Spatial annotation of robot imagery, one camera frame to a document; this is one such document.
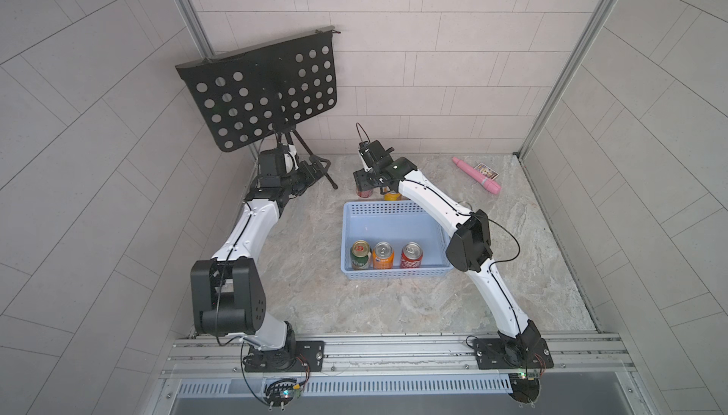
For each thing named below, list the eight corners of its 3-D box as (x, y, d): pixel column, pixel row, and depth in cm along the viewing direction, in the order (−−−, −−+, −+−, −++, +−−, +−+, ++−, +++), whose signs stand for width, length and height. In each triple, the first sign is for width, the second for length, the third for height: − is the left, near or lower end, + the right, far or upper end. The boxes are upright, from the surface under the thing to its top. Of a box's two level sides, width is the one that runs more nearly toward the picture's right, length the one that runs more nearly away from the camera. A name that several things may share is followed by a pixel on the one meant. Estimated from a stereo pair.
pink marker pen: (496, 195, 106) (498, 190, 104) (450, 162, 117) (451, 157, 115) (499, 192, 107) (502, 187, 105) (453, 159, 118) (455, 155, 115)
